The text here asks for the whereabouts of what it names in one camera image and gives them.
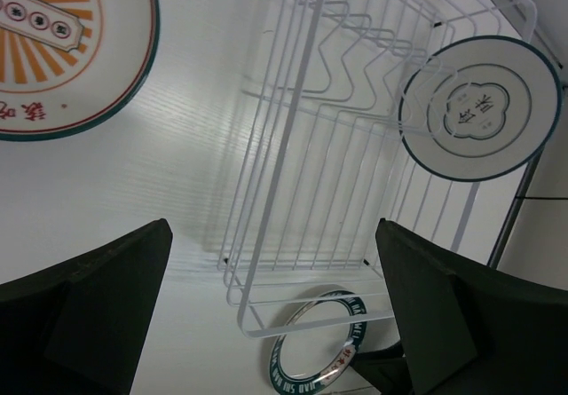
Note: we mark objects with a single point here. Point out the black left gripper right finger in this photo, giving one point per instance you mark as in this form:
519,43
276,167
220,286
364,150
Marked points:
467,328

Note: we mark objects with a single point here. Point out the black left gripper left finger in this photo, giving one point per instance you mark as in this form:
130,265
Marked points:
79,326

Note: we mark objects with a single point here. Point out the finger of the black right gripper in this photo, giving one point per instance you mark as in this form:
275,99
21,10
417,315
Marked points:
386,370

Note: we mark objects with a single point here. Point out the green rimmed lettered plate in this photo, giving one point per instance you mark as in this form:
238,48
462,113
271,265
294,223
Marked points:
307,362

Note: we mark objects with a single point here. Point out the white plate with dark rim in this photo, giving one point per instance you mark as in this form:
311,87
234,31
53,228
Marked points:
480,108

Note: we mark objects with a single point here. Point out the orange sunburst plate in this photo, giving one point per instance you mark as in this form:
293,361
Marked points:
69,65

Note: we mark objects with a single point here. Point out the white wire dish rack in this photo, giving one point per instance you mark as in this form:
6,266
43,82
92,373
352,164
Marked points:
336,92

